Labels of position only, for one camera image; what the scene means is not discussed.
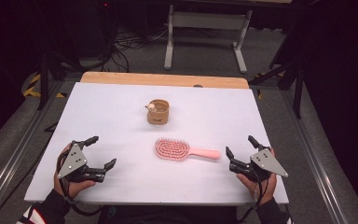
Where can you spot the black metal stand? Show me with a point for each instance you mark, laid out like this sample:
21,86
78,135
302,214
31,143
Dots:
45,77
296,84

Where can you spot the person's right hand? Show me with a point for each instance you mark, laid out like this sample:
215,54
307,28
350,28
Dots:
262,191

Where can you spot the person's left hand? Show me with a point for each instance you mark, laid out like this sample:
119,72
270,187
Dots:
74,187

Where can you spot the pink hairbrush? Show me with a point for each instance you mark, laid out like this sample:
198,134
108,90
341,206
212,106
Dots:
174,150

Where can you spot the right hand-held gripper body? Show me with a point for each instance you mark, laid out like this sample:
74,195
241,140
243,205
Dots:
265,163

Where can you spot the yellow black hazard tape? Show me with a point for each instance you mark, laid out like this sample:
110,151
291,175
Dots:
32,87

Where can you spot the white metal table frame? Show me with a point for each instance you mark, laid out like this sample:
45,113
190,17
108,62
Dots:
208,20

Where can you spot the tan round cup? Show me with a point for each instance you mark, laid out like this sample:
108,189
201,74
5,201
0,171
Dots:
158,116

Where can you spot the aluminium rail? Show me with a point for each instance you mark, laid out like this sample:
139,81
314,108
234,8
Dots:
15,155
315,161

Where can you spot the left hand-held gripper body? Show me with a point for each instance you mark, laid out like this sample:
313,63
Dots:
73,160

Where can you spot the white table mat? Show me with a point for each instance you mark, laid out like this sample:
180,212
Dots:
199,124

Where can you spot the small cream figurine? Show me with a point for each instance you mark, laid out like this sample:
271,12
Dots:
151,107

